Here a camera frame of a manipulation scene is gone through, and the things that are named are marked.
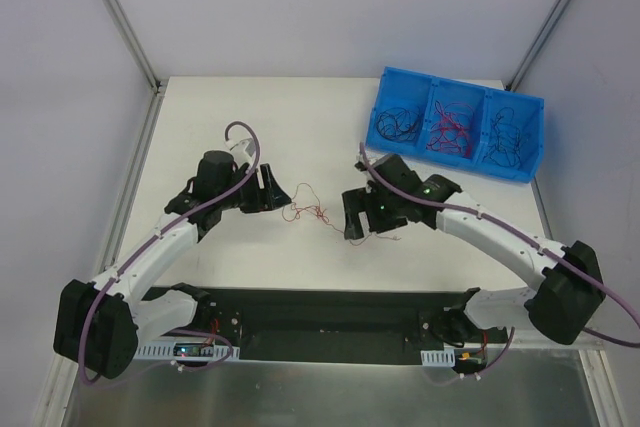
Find red and black wires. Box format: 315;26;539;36
280;182;346;234

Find left white slotted cable duct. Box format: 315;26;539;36
134;340;240;362

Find blue plastic three-compartment bin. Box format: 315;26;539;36
365;67;545;183

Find black wire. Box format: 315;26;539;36
482;106;531;168
375;106;424;142

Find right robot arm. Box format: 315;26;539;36
342;154;605;347

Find aluminium frame post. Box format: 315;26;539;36
74;0;169;93
505;0;573;92

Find white slotted cable duct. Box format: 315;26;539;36
134;340;240;362
420;349;456;368

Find right aluminium frame post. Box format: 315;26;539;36
505;0;573;92

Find left aluminium frame post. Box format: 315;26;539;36
74;0;169;93

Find right white slotted cable duct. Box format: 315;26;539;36
420;349;456;368

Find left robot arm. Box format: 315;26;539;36
53;150;291;379

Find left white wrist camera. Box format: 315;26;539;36
225;138;256;166

